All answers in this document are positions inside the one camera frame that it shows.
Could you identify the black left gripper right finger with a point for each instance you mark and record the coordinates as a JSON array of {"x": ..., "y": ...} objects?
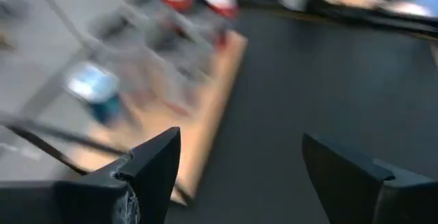
[{"x": 342, "y": 183}]

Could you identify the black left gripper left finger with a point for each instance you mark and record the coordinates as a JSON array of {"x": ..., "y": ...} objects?
[{"x": 157, "y": 169}]

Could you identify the dark blue can white lid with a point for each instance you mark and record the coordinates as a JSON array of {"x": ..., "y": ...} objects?
[{"x": 94, "y": 90}]

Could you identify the silver can black lid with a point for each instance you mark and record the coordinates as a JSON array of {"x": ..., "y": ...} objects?
[
  {"x": 164, "y": 39},
  {"x": 109, "y": 27}
]

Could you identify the black table mat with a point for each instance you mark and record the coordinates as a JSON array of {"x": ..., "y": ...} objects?
[{"x": 308, "y": 90}]

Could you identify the wooden shelf black frame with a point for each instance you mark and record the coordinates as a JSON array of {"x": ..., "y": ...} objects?
[{"x": 205, "y": 114}]

